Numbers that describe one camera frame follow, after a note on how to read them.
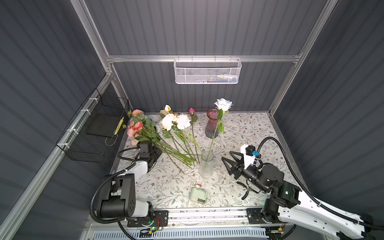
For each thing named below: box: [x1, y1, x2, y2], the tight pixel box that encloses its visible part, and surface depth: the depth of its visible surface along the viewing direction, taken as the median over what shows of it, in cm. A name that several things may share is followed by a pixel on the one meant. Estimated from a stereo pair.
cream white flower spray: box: [159, 104, 200, 160], surface depth 66 cm
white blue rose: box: [206, 98, 233, 160], surface depth 66 cm
